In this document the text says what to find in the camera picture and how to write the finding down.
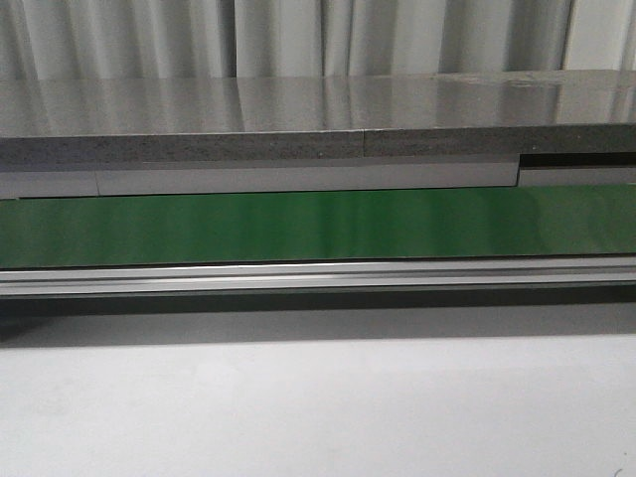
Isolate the green conveyor belt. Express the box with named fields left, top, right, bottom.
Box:
left=1, top=185, right=635, bottom=269

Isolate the grey stone counter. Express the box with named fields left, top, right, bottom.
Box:
left=1, top=71, right=635, bottom=199

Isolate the white pleated curtain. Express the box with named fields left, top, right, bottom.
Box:
left=1, top=1, right=635, bottom=80

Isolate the aluminium conveyor side rail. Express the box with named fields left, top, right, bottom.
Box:
left=1, top=255, right=635, bottom=298

